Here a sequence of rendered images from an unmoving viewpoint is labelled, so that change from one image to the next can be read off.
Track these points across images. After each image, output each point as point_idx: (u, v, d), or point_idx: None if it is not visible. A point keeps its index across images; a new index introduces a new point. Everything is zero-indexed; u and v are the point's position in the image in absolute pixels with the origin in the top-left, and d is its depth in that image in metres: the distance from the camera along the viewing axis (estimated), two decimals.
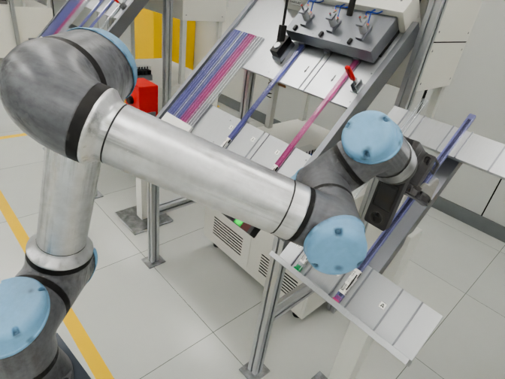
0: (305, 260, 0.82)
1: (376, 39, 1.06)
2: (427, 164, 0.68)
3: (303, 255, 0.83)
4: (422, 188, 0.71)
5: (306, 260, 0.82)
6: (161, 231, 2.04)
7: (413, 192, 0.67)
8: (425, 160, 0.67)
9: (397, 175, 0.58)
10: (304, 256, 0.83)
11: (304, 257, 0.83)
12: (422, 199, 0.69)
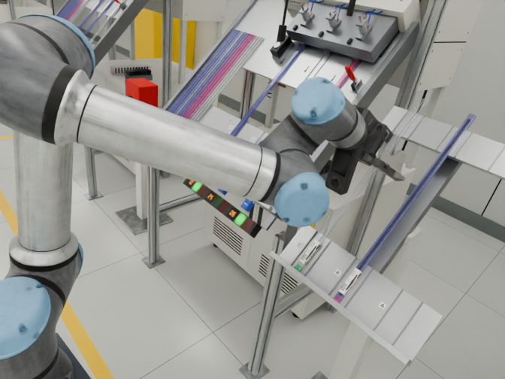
0: (305, 260, 0.82)
1: (376, 39, 1.06)
2: (380, 132, 0.74)
3: (303, 255, 0.83)
4: (381, 157, 0.76)
5: (306, 260, 0.82)
6: (161, 231, 2.04)
7: (367, 159, 0.73)
8: (378, 128, 0.73)
9: (345, 138, 0.64)
10: (304, 256, 0.83)
11: (304, 257, 0.83)
12: (375, 164, 0.73)
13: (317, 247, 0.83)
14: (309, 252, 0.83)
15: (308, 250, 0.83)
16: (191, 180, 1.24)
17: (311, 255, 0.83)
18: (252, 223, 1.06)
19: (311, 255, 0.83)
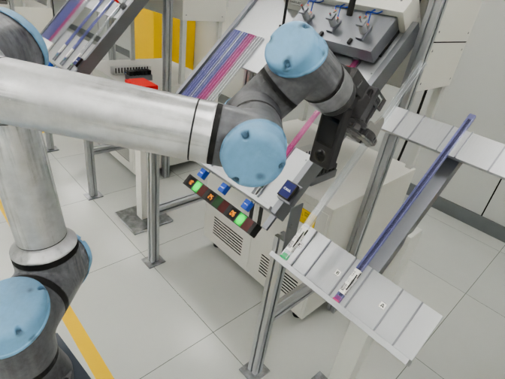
0: (292, 247, 0.75)
1: (376, 39, 1.06)
2: (372, 98, 0.65)
3: (290, 242, 0.76)
4: (367, 125, 0.69)
5: (292, 247, 0.75)
6: (161, 231, 2.04)
7: (356, 127, 0.64)
8: (369, 93, 0.64)
9: (330, 98, 0.55)
10: (291, 244, 0.75)
11: (291, 244, 0.75)
12: (367, 136, 0.66)
13: (304, 232, 0.75)
14: (296, 238, 0.75)
15: (295, 236, 0.76)
16: (191, 180, 1.24)
17: (299, 241, 0.75)
18: (252, 223, 1.06)
19: (298, 241, 0.75)
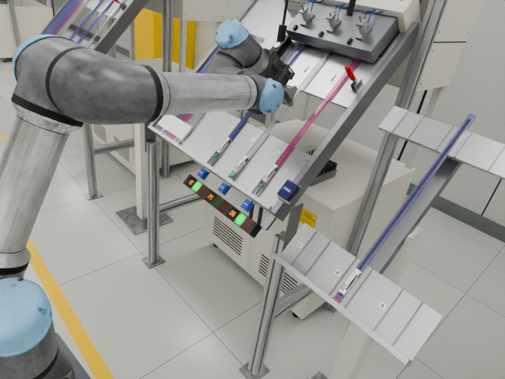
0: (237, 169, 1.14)
1: (376, 39, 1.06)
2: (285, 71, 1.06)
3: (236, 165, 1.15)
4: (285, 89, 1.10)
5: (237, 168, 1.14)
6: (161, 231, 2.04)
7: None
8: (282, 68, 1.05)
9: (253, 65, 0.96)
10: (236, 167, 1.15)
11: (236, 167, 1.15)
12: None
13: (245, 159, 1.15)
14: (240, 163, 1.15)
15: (239, 162, 1.15)
16: (191, 180, 1.24)
17: (241, 165, 1.15)
18: (252, 223, 1.06)
19: (241, 165, 1.15)
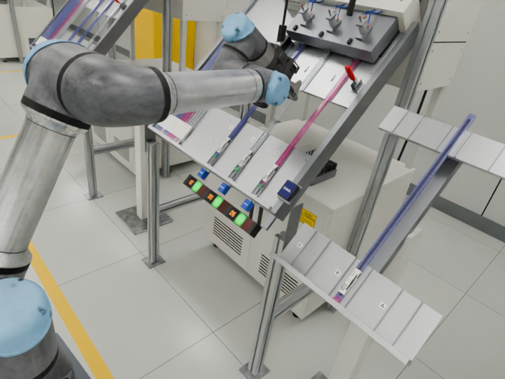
0: (242, 163, 1.15)
1: (376, 39, 1.06)
2: (290, 65, 1.06)
3: (241, 160, 1.15)
4: (289, 83, 1.10)
5: (242, 163, 1.15)
6: (161, 231, 2.04)
7: None
8: (288, 61, 1.05)
9: (259, 59, 0.96)
10: (241, 161, 1.15)
11: (241, 162, 1.15)
12: None
13: (250, 154, 1.15)
14: (245, 158, 1.15)
15: (244, 156, 1.16)
16: (191, 180, 1.24)
17: (246, 160, 1.15)
18: (252, 223, 1.06)
19: (246, 160, 1.15)
